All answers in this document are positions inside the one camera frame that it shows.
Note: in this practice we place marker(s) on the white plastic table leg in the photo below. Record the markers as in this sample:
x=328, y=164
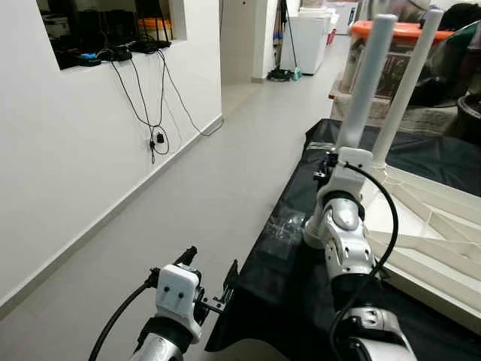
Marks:
x=406, y=83
x=368, y=75

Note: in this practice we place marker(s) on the white plastic table top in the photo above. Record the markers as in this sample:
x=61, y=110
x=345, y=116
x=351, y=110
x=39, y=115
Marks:
x=443, y=233

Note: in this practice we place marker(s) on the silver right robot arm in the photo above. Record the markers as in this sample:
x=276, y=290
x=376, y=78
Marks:
x=349, y=248

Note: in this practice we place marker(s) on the black plastic table cover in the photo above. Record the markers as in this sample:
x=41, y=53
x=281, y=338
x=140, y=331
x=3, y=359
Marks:
x=263, y=301

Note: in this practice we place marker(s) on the clear plastic tape piece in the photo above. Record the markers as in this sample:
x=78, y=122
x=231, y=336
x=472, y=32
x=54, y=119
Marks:
x=282, y=229

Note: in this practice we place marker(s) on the floor mop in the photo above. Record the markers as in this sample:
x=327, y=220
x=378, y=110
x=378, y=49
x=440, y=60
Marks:
x=282, y=74

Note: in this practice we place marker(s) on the beige patterned bench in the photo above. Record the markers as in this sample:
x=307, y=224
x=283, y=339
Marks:
x=425, y=118

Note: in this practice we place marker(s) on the black power adapter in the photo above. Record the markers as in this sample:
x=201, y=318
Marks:
x=159, y=138

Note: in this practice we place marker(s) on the orange lid storage box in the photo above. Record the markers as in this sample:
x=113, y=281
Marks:
x=398, y=45

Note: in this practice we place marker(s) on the black bag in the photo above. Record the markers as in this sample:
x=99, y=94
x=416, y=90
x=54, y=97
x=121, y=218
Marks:
x=455, y=60

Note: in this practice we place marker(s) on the black wifi router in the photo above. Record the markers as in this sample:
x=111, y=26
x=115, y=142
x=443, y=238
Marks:
x=143, y=41

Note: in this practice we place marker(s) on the small blue gadget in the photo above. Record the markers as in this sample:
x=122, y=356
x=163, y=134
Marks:
x=89, y=56

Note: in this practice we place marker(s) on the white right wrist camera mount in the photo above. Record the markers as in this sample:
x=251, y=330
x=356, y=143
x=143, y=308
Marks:
x=349, y=171

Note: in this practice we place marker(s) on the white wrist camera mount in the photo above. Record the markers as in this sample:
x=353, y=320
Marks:
x=179, y=295
x=349, y=171

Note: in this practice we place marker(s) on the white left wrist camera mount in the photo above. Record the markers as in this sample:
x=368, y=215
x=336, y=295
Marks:
x=179, y=295

